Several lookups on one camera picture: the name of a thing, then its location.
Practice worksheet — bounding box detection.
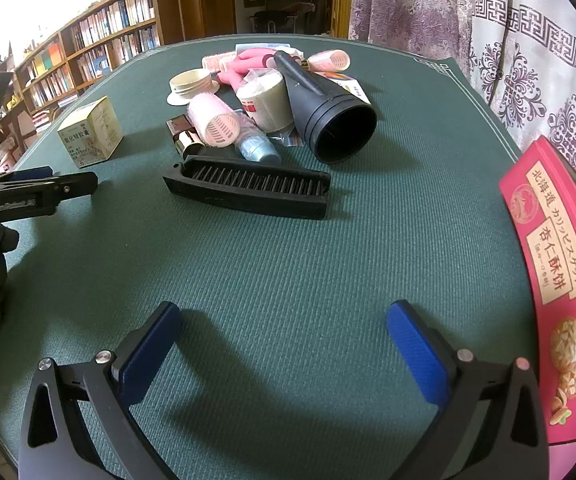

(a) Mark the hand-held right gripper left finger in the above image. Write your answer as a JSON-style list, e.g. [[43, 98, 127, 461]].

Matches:
[[18, 301, 183, 480]]

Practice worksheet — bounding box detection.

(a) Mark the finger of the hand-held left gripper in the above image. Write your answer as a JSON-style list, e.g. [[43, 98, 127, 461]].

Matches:
[[38, 172, 99, 207], [0, 166, 54, 183]]

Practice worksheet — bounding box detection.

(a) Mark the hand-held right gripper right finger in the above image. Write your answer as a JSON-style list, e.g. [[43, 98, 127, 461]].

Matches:
[[387, 300, 551, 480]]

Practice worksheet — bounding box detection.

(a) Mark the yellow-green medicine box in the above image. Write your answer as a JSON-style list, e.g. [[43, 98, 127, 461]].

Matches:
[[58, 96, 125, 169]]

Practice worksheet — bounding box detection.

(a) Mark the pink cookie tin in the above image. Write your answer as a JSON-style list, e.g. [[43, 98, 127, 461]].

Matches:
[[498, 139, 576, 480]]

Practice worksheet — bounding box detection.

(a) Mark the pink hair roller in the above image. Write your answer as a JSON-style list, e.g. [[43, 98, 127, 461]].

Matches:
[[307, 49, 353, 75], [188, 91, 242, 150]]

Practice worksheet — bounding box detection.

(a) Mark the white plastic lid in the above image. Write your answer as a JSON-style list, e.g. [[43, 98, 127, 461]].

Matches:
[[166, 68, 221, 107]]

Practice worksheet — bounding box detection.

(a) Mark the black folding comb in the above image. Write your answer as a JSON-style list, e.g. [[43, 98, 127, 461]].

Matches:
[[162, 154, 331, 221]]

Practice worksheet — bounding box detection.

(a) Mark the white tape roll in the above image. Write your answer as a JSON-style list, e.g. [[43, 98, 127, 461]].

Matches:
[[235, 71, 296, 133]]

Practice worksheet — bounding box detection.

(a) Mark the pink hair clip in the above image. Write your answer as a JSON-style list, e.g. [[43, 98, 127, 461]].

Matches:
[[216, 46, 289, 86]]

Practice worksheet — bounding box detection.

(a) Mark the black hair dryer nozzle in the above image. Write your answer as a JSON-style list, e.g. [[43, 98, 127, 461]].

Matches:
[[273, 50, 379, 165]]

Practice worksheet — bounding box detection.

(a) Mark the blue white carton box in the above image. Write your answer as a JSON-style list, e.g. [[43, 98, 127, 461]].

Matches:
[[325, 71, 371, 106]]

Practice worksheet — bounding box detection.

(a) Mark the green covered desktop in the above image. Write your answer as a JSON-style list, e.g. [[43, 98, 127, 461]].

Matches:
[[0, 35, 576, 480]]

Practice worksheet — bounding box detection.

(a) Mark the wooden bookshelf with books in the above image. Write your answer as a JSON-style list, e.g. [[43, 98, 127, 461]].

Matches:
[[0, 0, 189, 171]]

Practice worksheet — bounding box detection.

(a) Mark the pink patterned packet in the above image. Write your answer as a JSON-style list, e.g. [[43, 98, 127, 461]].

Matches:
[[202, 54, 239, 73]]

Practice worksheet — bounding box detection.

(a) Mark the light blue tube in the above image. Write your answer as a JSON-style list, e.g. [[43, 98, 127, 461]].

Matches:
[[233, 127, 283, 165]]

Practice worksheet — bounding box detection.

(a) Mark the dark chair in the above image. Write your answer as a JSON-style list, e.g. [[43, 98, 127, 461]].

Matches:
[[248, 2, 313, 36]]

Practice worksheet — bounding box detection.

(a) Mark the white purple patterned curtain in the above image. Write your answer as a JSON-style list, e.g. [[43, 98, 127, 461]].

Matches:
[[348, 0, 576, 196]]

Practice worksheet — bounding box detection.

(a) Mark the wooden door frame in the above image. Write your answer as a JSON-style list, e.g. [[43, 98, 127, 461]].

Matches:
[[178, 0, 239, 43]]

